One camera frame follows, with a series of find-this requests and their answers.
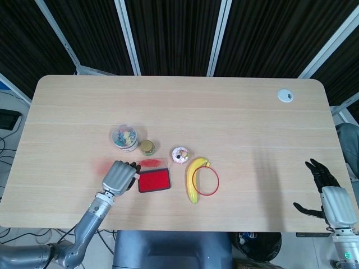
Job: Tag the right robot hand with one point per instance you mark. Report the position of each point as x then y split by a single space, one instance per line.
336 206

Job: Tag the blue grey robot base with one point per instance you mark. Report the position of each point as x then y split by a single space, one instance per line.
174 252

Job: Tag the small jar with gold lid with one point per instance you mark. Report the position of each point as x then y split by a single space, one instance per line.
146 146

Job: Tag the blue white panel edge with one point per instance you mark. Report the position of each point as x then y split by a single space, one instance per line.
11 89

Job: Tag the grey trouser leg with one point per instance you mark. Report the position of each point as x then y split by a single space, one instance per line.
350 145

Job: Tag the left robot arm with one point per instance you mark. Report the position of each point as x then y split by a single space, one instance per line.
92 215

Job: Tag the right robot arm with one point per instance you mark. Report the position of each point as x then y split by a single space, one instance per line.
346 249

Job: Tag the black trash bin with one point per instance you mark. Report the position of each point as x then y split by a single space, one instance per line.
261 248

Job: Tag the red ink pad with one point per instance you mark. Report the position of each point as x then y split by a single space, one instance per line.
154 181

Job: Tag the white partition post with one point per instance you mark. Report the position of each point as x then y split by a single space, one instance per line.
343 115
57 30
127 36
331 46
219 36

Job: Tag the clear jar of coloured clips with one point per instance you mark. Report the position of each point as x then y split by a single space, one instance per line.
124 138

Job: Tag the yellow toy banana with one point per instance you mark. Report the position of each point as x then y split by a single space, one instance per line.
191 185

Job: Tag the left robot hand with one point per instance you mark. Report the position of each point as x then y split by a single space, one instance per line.
119 176

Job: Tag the black under-desk control box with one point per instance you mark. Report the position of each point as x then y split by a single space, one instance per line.
312 234

